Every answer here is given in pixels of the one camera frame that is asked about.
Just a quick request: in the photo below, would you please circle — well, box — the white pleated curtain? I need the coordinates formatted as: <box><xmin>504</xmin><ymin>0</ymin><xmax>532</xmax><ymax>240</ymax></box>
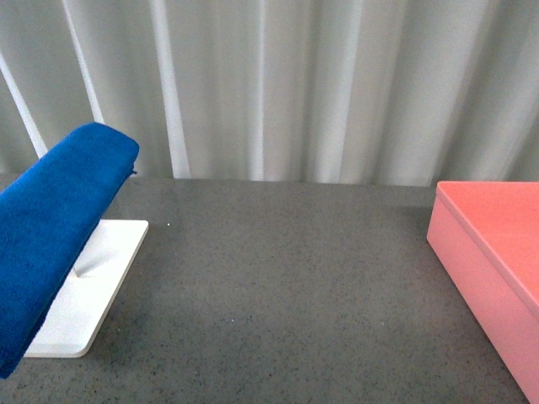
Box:
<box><xmin>1</xmin><ymin>1</ymin><xmax>538</xmax><ymax>186</ymax></box>

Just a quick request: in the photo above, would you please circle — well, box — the white towel rack stand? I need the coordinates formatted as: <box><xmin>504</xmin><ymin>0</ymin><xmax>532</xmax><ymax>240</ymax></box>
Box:
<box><xmin>24</xmin><ymin>220</ymin><xmax>149</xmax><ymax>359</ymax></box>

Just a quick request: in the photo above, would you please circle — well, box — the blue microfiber cloth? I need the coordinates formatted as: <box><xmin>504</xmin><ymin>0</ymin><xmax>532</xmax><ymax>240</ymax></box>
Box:
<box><xmin>1</xmin><ymin>122</ymin><xmax>140</xmax><ymax>379</ymax></box>

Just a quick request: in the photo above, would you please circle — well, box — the pink plastic bin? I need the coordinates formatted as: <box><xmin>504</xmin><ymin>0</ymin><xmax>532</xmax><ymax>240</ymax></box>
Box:
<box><xmin>427</xmin><ymin>181</ymin><xmax>538</xmax><ymax>403</ymax></box>

